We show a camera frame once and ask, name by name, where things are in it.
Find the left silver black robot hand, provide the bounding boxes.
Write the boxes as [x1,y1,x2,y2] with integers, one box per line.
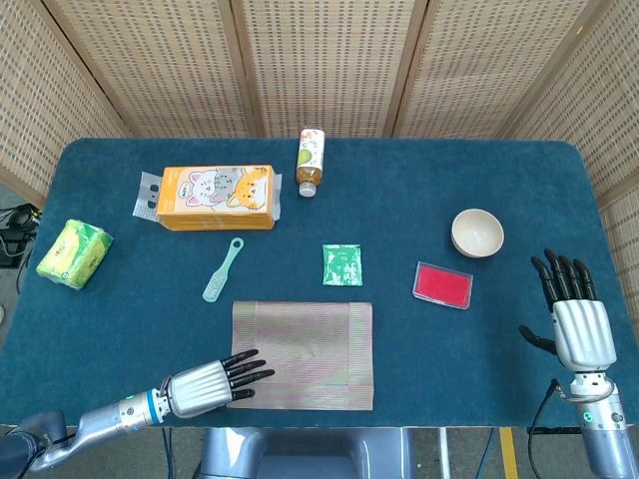
[160,348,277,419]

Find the red ink pad case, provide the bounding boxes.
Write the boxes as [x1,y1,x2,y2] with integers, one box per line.
[411,260,474,311]

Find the mint green brush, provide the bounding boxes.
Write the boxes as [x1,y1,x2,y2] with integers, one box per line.
[202,238,246,303]

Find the orange cat-print tissue pack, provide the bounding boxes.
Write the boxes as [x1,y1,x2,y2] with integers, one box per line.
[132,165,285,233]

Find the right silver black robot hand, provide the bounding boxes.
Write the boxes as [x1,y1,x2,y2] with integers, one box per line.
[518,247,616,373]

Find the brown woven placemat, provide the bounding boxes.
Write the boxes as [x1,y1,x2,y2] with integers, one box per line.
[226,299,375,412]

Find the white table leg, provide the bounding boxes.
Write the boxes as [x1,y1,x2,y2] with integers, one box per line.
[437,427,452,479]

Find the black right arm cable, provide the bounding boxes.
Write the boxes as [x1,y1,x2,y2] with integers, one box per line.
[527,378,560,479]

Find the woven bamboo folding screen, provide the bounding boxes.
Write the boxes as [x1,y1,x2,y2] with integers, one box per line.
[0,0,639,310]

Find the tea bottle with white cap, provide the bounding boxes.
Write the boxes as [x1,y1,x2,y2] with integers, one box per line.
[296,128,327,199]

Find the blue cable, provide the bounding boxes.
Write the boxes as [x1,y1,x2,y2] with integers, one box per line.
[162,427,174,479]

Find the green yellow tissue pack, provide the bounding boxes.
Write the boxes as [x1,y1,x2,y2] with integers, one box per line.
[35,218,114,292]

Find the blue table cover cloth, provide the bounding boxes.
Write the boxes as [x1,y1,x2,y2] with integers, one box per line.
[0,138,639,429]

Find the grey-blue robot torso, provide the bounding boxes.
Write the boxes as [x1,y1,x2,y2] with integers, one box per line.
[192,427,415,479]

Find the cream round bowl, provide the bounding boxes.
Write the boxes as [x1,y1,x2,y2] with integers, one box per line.
[450,209,505,259]

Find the black floor cables and devices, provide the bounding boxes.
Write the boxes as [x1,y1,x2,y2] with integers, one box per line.
[0,202,41,268]

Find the green tea sachet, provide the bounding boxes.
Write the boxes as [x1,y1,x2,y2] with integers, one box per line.
[321,243,364,287]

